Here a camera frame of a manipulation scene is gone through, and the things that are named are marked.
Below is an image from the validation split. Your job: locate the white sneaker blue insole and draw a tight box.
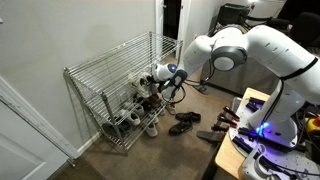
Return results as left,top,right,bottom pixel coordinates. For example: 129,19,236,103
120,109,141,126
124,102,145,116

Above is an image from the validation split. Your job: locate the black sneaker left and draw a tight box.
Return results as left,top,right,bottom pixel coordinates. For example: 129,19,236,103
175,112,201,123

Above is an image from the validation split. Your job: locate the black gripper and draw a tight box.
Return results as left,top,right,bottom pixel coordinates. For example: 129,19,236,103
147,76,165,94

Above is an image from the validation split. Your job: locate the wooden table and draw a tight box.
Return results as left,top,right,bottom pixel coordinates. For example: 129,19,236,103
214,88,269,180

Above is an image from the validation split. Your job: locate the white sneaker floor right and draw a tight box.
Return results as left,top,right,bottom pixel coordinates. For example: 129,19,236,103
146,123,158,137

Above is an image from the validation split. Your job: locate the black striped sandal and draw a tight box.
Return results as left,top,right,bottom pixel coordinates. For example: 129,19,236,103
102,120,132,137

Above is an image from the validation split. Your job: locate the black orange clamp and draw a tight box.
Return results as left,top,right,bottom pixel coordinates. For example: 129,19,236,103
217,106,240,128

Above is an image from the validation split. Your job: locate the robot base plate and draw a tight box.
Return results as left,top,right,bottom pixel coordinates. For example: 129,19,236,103
229,97,320,180

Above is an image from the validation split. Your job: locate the white sneaker orange insole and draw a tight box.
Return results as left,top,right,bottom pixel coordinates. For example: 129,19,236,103
166,104,176,115

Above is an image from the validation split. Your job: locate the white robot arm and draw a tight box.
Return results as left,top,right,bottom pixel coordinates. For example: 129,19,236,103
152,25,320,148

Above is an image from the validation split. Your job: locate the white velcro sneaker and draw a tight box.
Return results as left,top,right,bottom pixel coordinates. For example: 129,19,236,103
128,72,151,98

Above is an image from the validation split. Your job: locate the dark brown shoe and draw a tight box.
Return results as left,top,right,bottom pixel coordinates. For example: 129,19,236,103
134,94,161,112

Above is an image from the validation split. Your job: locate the white closet door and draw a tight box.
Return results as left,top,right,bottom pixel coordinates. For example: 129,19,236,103
0,103,68,180

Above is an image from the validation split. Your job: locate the chrome wire shoe rack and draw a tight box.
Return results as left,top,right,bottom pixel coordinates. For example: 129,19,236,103
63,32,182,151

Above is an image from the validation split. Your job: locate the grey slipper sole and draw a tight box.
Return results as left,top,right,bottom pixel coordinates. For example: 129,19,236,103
196,131,225,144

